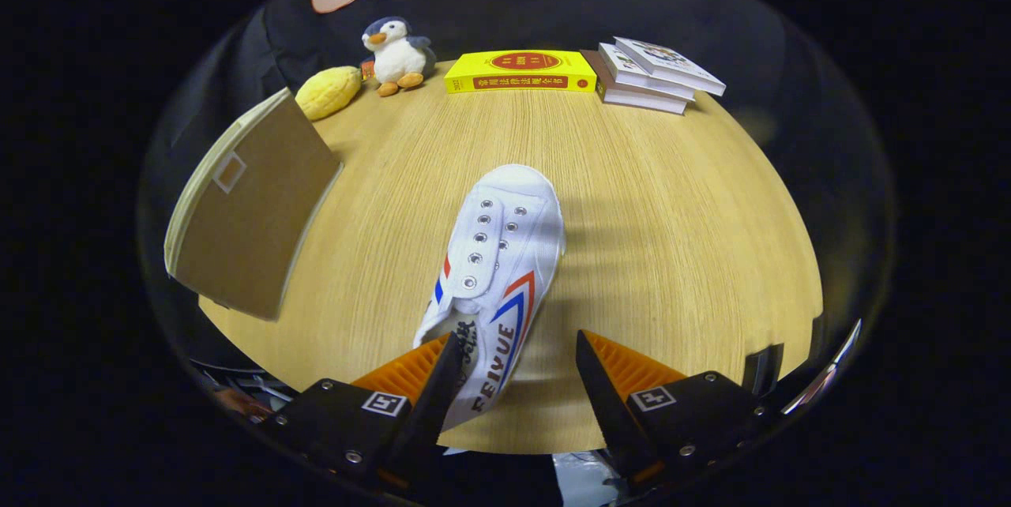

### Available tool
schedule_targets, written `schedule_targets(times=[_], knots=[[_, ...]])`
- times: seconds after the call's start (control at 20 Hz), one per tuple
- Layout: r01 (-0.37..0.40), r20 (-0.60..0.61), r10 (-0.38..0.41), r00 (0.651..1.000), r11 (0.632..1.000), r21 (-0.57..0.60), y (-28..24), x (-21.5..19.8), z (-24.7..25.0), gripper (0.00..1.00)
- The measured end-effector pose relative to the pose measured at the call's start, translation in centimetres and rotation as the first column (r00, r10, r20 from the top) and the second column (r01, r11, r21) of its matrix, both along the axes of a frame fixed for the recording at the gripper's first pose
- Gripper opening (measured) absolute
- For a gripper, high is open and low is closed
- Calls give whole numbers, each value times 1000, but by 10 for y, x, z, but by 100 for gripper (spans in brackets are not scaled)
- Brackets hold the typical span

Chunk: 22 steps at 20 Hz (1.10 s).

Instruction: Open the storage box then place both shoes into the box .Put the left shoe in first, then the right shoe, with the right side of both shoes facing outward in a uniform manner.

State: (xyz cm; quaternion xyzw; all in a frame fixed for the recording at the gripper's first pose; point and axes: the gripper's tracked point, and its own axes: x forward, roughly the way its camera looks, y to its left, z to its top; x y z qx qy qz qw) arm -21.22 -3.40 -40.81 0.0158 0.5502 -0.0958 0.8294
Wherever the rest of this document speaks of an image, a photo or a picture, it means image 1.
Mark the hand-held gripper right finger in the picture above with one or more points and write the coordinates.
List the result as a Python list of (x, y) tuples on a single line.
[(604, 404)]

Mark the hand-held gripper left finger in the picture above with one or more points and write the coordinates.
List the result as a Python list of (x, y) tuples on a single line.
[(438, 404)]

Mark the white canvas shoe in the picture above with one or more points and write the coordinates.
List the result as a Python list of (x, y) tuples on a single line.
[(505, 254)]

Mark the beige fabric storage box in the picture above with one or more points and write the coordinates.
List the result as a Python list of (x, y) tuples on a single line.
[(253, 207)]

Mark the yellow round plush toy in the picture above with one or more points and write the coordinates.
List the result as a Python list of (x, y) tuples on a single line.
[(328, 92)]

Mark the white illustrated book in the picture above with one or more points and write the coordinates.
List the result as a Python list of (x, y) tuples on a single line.
[(671, 61), (624, 65)]

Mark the yellow book with red circle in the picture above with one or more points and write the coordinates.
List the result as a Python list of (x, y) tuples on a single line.
[(513, 65)]

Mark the penguin plush toy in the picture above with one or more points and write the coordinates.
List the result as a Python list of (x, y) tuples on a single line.
[(399, 57)]

